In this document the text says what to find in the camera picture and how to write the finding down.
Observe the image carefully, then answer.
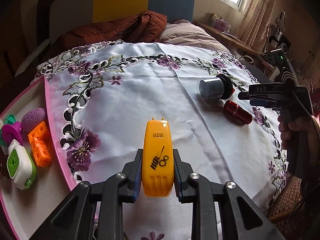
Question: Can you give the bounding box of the white green square device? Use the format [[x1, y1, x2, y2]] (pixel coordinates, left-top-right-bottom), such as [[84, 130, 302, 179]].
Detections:
[[7, 140, 36, 190]]

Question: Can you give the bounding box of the white floral embroidered tablecloth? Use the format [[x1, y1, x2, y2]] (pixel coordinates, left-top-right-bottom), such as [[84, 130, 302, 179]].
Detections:
[[33, 41, 287, 239]]

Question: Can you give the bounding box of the purple box on shelf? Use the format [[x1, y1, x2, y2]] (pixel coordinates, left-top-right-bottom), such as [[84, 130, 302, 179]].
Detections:
[[209, 14, 231, 33]]

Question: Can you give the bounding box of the magenta plastic cone part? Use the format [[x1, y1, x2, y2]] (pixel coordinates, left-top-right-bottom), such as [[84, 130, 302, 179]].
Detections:
[[2, 121, 23, 146]]

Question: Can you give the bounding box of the rust brown quilted jacket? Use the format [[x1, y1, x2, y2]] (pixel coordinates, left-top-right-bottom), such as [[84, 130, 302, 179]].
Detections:
[[54, 10, 167, 51]]

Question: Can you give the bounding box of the beige curtain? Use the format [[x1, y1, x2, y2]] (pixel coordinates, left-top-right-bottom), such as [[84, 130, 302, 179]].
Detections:
[[236, 0, 276, 54]]

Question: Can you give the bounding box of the pink white tray box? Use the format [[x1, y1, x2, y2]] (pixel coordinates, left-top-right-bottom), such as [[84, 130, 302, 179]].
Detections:
[[1, 77, 70, 239]]

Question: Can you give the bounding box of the yellow plastic device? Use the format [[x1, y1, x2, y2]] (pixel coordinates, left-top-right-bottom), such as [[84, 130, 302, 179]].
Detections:
[[142, 119, 174, 197]]

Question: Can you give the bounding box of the person right hand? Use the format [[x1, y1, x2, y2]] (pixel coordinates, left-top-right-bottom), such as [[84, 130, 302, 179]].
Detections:
[[278, 115, 319, 154]]

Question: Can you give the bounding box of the purple textured oval part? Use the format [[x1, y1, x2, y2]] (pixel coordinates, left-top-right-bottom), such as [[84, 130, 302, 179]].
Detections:
[[21, 108, 47, 133]]

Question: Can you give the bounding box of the red metal cylinder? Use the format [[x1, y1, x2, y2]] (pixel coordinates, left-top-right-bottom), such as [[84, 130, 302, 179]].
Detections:
[[223, 100, 253, 125]]

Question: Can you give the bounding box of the green plastic spool part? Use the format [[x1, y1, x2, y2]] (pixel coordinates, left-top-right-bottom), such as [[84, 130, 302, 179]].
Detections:
[[0, 114, 16, 146]]

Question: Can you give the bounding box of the beige pink duvet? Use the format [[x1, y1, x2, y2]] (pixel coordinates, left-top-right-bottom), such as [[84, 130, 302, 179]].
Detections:
[[159, 19, 231, 54]]

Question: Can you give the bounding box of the wooden side shelf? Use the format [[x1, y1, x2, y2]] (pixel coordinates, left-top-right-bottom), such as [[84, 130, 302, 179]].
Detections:
[[193, 21, 274, 71]]

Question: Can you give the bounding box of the grey black cylinder part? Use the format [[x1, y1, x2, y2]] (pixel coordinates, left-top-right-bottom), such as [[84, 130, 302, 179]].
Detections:
[[198, 74, 233, 100]]

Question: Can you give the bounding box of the orange plastic block part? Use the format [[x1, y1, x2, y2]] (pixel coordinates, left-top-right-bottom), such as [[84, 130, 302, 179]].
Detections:
[[28, 121, 52, 167]]

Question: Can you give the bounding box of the grey yellow blue headboard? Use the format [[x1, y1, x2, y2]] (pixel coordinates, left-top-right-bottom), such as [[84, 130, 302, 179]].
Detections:
[[49, 0, 195, 43]]

